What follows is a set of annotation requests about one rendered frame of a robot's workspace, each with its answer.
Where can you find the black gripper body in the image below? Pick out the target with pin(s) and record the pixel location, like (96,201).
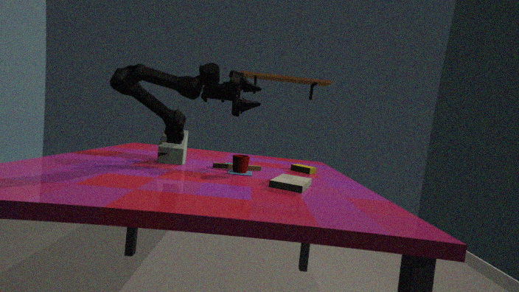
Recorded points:
(236,101)

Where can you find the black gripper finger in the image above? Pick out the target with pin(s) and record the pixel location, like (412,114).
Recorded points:
(246,105)
(249,87)

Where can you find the yellow flat bar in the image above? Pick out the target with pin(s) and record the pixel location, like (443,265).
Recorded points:
(303,168)

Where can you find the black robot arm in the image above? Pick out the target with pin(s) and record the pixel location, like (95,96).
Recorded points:
(126,81)

